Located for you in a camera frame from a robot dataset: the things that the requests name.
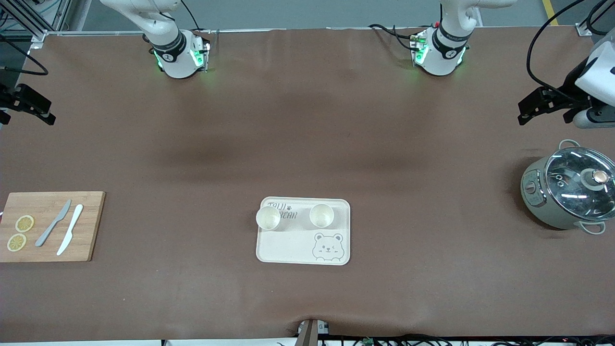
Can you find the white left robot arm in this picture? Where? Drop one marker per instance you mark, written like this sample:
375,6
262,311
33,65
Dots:
447,43

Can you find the bamboo cutting board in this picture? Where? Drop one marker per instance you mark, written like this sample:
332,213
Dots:
89,211

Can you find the white plastic knife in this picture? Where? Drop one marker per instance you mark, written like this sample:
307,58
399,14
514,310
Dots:
71,226

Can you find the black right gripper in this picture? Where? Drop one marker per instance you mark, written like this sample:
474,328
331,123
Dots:
6,100

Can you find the white plastic cup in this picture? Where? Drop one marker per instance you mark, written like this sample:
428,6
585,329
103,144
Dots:
322,216
268,218

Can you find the aluminium frame profile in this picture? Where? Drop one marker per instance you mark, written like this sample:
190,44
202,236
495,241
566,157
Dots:
24,19
588,26

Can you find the glass pot lid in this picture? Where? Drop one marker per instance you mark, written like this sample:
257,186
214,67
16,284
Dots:
567,182

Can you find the grey plastic knife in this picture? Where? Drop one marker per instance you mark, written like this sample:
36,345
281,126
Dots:
53,223

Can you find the lemon slice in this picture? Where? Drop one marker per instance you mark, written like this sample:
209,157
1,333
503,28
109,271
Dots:
24,223
17,242

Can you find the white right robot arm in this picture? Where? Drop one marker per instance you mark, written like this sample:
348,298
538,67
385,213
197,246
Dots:
173,53

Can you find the cream tray with bear print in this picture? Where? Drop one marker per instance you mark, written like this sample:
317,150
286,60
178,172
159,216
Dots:
288,245

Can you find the grey electric cooking pot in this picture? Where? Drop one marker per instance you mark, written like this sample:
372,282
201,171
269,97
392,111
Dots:
533,192

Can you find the metal table edge bracket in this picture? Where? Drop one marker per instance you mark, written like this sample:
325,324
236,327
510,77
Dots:
310,334

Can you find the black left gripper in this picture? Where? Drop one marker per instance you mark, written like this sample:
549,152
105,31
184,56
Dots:
570,89

